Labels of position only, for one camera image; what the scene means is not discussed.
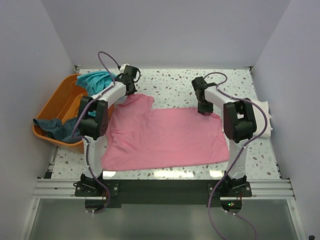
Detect pink t shirt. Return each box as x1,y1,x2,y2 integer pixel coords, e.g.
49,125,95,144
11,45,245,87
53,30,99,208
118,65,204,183
101,94,229,171

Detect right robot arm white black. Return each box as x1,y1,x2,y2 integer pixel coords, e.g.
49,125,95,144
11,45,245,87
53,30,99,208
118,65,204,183
191,76,257,197

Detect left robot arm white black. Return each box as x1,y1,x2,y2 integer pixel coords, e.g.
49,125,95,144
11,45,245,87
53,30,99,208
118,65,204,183
74,64,141,196

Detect turquoise t shirt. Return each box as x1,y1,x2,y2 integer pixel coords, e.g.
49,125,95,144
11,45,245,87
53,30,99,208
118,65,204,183
75,70,118,118

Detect folded white t shirt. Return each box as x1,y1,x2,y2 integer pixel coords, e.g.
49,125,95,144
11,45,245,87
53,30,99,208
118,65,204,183
219,97,273,140

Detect orange plastic laundry basket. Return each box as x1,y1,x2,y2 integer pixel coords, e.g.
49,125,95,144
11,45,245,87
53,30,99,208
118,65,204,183
32,73,88,154

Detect dark teal t shirt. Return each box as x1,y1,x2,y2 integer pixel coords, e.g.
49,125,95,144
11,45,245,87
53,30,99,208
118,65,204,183
33,117,81,144

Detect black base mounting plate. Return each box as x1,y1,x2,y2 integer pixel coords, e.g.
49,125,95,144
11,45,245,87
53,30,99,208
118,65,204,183
73,179,253,210

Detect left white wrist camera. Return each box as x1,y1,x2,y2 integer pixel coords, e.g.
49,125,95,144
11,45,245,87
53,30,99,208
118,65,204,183
118,64,128,73

